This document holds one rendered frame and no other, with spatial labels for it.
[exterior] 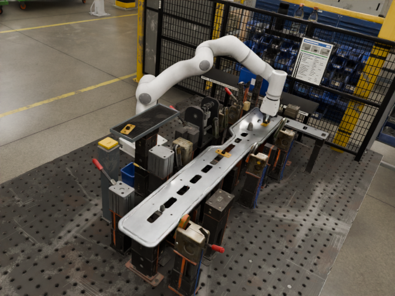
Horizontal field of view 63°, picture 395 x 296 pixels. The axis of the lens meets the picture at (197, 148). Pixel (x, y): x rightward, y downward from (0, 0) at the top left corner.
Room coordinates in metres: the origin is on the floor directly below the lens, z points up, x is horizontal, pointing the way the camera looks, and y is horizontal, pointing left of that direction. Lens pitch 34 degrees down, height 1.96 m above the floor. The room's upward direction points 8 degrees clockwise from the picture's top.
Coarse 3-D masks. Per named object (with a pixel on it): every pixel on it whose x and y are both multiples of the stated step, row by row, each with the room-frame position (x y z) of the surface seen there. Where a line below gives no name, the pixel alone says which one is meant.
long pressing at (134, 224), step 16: (256, 112) 1.96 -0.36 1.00; (240, 128) 1.72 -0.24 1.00; (256, 128) 1.75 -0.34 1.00; (272, 128) 1.78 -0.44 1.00; (224, 144) 1.50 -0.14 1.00; (240, 144) 1.53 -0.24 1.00; (192, 160) 1.31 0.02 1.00; (208, 160) 1.34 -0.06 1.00; (224, 160) 1.36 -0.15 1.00; (176, 176) 1.17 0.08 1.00; (192, 176) 1.19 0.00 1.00; (208, 176) 1.21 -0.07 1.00; (224, 176) 1.24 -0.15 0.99; (160, 192) 1.05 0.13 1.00; (176, 192) 1.07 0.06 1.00; (192, 192) 1.08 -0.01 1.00; (208, 192) 1.10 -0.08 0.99; (144, 208) 0.94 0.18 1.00; (176, 208) 0.97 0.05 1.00; (192, 208) 0.99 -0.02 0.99; (128, 224) 0.85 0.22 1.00; (144, 224) 0.86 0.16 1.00; (160, 224) 0.87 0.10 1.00; (176, 224) 0.88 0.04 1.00; (144, 240) 0.78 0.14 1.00; (160, 240) 0.80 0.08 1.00
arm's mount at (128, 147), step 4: (160, 136) 1.84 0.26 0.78; (120, 140) 1.73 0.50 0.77; (124, 140) 1.72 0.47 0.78; (160, 140) 1.80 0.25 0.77; (164, 140) 1.80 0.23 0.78; (124, 144) 1.72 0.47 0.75; (128, 144) 1.69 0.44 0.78; (132, 144) 1.70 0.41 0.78; (160, 144) 1.75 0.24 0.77; (164, 144) 1.79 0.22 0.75; (120, 148) 1.73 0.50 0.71; (124, 148) 1.72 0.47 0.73; (128, 148) 1.70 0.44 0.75; (132, 148) 1.67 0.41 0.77; (128, 152) 1.70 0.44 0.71; (132, 152) 1.68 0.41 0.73; (132, 156) 1.67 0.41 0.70
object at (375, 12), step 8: (312, 0) 8.19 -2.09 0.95; (320, 0) 8.10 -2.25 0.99; (328, 0) 8.01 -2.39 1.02; (336, 0) 7.92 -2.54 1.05; (344, 0) 7.83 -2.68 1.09; (352, 0) 7.75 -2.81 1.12; (360, 0) 7.66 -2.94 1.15; (368, 0) 7.59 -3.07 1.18; (376, 0) 7.51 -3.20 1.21; (384, 0) 7.44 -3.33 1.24; (344, 8) 7.80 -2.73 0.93; (352, 8) 7.72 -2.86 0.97; (360, 8) 7.63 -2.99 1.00; (368, 8) 7.56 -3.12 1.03; (376, 8) 7.47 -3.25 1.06; (384, 8) 7.75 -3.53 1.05
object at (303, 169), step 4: (316, 140) 1.78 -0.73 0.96; (320, 140) 1.77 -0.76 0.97; (324, 140) 1.77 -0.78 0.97; (316, 144) 1.78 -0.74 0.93; (320, 144) 1.77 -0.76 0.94; (316, 148) 1.78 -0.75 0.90; (320, 148) 1.77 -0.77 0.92; (312, 152) 1.78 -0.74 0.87; (316, 152) 1.77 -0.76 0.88; (312, 156) 1.78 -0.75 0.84; (316, 156) 1.77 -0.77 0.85; (312, 160) 1.77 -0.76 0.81; (308, 164) 1.78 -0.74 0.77; (312, 164) 1.77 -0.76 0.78; (300, 168) 1.82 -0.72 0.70; (304, 168) 1.83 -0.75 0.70; (308, 168) 1.78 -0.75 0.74; (312, 168) 1.77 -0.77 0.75; (304, 172) 1.78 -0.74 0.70; (308, 172) 1.77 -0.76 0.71; (312, 172) 1.79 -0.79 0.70; (312, 176) 1.75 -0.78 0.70
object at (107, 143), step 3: (108, 138) 1.17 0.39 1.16; (102, 141) 1.14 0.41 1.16; (105, 141) 1.14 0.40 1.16; (108, 141) 1.15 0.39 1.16; (111, 141) 1.15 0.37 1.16; (114, 141) 1.15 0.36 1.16; (99, 144) 1.12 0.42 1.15; (102, 144) 1.12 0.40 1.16; (105, 144) 1.12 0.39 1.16; (108, 144) 1.12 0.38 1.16; (111, 144) 1.12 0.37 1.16; (114, 144) 1.13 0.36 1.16; (105, 147) 1.11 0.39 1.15; (108, 147) 1.10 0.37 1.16; (111, 147) 1.12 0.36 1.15
